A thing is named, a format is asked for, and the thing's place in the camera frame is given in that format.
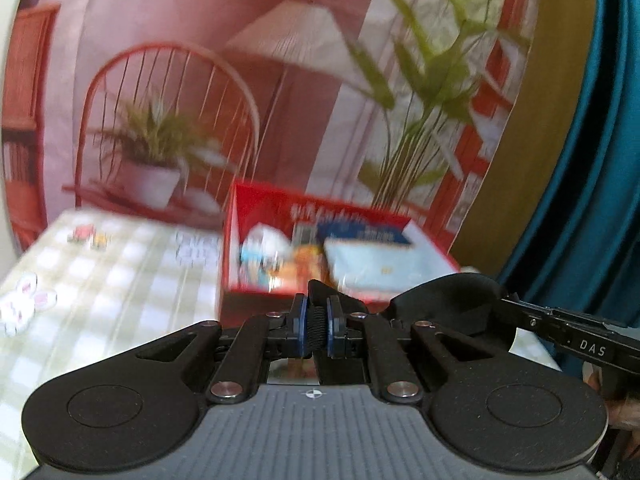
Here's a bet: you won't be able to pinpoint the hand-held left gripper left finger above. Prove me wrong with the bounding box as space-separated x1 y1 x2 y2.
107 294 307 405

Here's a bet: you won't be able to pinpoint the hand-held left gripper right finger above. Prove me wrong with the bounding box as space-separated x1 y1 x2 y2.
326 296 501 405

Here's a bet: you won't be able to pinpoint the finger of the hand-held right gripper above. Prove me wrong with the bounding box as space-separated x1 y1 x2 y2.
500 294 557 342

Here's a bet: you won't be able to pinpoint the black soft cloth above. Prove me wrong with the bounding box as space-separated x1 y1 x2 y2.
306 272 516 386

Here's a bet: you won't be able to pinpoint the red cardboard box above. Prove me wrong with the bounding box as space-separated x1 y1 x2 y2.
217 182 461 328

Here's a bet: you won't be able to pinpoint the white and blue soft item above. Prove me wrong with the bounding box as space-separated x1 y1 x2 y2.
240 225 296 286

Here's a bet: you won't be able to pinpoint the person's right hand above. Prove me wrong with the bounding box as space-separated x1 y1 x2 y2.
582 365 640 433

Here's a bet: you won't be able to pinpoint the light blue folded cloth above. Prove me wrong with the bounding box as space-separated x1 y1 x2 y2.
322 237 453 303

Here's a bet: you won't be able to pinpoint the dark blue flat packet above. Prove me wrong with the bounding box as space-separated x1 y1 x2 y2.
317 222 413 251

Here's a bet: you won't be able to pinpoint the teal curtain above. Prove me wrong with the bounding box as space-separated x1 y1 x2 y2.
495 0 640 331

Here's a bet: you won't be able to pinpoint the green checkered tablecloth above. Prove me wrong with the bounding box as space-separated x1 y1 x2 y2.
0 207 566 396

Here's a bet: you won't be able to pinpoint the printed room scene backdrop cloth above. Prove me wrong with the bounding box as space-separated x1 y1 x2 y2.
0 0 546 261

